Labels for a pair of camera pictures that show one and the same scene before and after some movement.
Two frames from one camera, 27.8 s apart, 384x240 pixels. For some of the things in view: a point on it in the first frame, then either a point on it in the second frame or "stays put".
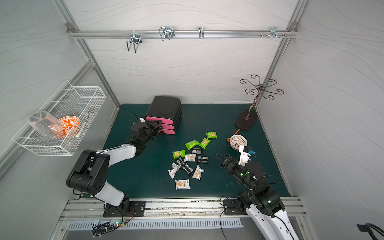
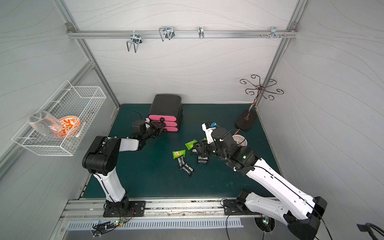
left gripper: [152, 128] stays put
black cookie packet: [190, 171] stays put
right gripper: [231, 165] to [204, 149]
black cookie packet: [202, 159] stays put
